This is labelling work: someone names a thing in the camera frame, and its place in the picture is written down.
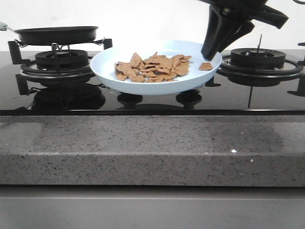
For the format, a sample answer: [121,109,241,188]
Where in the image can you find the black burner head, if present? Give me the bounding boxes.
[230,48,286,69]
[35,50,89,69]

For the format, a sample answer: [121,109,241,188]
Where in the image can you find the black right burner grate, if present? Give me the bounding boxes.
[217,35,305,87]

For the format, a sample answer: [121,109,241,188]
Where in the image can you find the black frying pan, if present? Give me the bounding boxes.
[0,22,99,46]

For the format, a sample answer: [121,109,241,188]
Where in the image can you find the grey cabinet front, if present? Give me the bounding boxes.
[0,186,305,229]

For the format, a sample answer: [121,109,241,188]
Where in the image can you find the brown meat pieces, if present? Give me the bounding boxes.
[114,52,213,83]

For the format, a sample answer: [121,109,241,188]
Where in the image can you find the black glass cooktop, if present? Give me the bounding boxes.
[0,52,305,116]

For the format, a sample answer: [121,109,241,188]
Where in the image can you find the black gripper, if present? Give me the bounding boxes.
[201,0,288,60]

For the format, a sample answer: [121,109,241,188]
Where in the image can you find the light blue plate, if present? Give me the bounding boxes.
[90,40,222,95]

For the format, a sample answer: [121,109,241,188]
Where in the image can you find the black left burner grate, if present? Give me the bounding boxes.
[7,38,113,83]

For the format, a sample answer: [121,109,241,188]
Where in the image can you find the grey speckled stone countertop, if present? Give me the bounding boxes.
[0,115,305,187]

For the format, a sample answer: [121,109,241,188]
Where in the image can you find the silver right stove knob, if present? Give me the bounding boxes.
[181,89,200,95]

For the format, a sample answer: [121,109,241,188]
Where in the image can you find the black left burner head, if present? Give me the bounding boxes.
[35,50,89,69]

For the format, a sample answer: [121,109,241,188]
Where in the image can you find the black burner grate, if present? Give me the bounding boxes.
[217,35,305,87]
[7,38,113,83]

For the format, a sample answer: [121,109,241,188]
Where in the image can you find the black right burner head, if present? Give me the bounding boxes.
[230,48,286,69]

